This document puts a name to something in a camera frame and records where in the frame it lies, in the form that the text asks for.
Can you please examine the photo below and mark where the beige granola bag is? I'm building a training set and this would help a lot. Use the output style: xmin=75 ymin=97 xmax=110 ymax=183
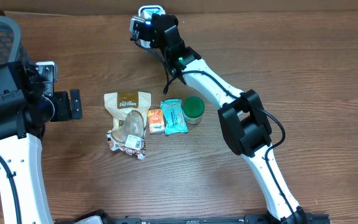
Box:
xmin=104 ymin=91 xmax=152 ymax=160

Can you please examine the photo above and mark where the green lid jar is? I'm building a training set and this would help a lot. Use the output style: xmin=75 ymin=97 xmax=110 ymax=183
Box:
xmin=183 ymin=96 xmax=205 ymax=124

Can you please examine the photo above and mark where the teal snack packet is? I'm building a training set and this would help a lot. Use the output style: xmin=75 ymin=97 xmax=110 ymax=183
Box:
xmin=160 ymin=99 xmax=188 ymax=135

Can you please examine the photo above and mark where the orange snack packet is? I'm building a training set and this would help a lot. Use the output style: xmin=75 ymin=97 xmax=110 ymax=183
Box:
xmin=147 ymin=108 xmax=165 ymax=134

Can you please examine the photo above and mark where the small teal white box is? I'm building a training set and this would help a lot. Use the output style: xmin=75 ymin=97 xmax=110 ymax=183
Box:
xmin=142 ymin=9 xmax=159 ymax=20

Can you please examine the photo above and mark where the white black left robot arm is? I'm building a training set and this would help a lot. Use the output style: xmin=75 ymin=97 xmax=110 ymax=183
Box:
xmin=0 ymin=61 xmax=83 ymax=223

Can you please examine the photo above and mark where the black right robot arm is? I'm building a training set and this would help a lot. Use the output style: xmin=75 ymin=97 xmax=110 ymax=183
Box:
xmin=130 ymin=13 xmax=308 ymax=223

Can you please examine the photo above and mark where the white barcode scanner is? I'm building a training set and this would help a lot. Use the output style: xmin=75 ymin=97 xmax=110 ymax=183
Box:
xmin=138 ymin=5 xmax=165 ymax=49

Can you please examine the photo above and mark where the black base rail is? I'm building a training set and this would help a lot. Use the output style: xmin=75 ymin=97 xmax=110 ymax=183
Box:
xmin=54 ymin=208 xmax=332 ymax=224

